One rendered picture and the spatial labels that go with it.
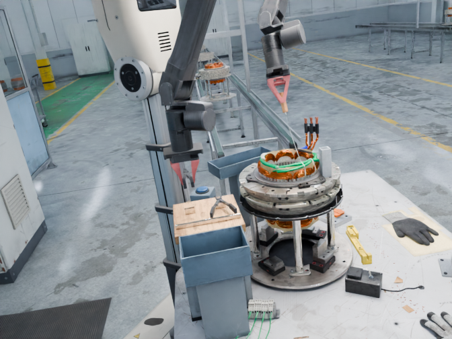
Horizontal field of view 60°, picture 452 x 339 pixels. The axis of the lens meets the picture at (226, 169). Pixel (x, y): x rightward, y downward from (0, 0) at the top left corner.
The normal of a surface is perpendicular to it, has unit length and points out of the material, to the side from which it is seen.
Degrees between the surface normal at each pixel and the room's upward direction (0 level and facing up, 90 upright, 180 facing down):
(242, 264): 90
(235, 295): 90
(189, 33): 83
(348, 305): 0
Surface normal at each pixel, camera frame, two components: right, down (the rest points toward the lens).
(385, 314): -0.12, -0.92
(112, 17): -0.50, 0.37
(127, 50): -0.44, 0.66
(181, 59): -0.41, 0.11
